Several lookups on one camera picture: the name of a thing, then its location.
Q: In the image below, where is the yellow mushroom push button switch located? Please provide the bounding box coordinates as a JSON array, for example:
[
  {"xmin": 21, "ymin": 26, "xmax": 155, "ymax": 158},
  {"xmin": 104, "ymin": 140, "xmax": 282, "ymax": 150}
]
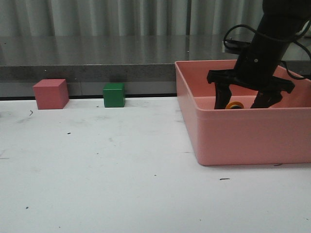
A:
[{"xmin": 225, "ymin": 101, "xmax": 244, "ymax": 109}]

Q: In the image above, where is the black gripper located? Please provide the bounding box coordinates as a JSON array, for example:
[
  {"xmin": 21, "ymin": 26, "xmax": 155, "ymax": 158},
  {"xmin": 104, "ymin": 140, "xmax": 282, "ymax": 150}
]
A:
[{"xmin": 207, "ymin": 38, "xmax": 294, "ymax": 109}]

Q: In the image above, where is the pink plastic bin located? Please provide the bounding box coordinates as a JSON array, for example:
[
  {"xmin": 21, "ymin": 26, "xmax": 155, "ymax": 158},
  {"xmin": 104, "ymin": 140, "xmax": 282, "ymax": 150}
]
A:
[{"xmin": 175, "ymin": 60, "xmax": 311, "ymax": 166}]

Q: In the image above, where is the grey pleated curtain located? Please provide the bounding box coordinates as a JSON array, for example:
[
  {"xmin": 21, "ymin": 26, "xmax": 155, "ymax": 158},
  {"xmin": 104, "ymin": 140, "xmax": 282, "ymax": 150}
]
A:
[{"xmin": 0, "ymin": 0, "xmax": 262, "ymax": 37}]

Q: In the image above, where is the pink cube block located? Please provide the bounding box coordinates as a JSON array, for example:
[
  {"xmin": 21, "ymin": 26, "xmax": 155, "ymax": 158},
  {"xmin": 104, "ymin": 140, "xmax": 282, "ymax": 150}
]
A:
[{"xmin": 33, "ymin": 79, "xmax": 69, "ymax": 110}]

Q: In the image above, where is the green cube block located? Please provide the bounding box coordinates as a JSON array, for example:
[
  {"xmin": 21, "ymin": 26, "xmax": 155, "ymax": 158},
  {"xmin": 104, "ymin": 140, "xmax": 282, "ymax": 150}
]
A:
[{"xmin": 103, "ymin": 83, "xmax": 125, "ymax": 108}]

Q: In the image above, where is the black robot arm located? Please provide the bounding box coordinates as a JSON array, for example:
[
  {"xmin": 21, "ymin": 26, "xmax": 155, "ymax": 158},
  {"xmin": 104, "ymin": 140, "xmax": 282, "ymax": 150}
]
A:
[{"xmin": 207, "ymin": 0, "xmax": 311, "ymax": 109}]

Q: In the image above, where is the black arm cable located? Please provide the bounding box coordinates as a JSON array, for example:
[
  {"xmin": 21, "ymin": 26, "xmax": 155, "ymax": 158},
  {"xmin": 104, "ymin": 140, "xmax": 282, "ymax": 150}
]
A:
[{"xmin": 223, "ymin": 20, "xmax": 311, "ymax": 80}]

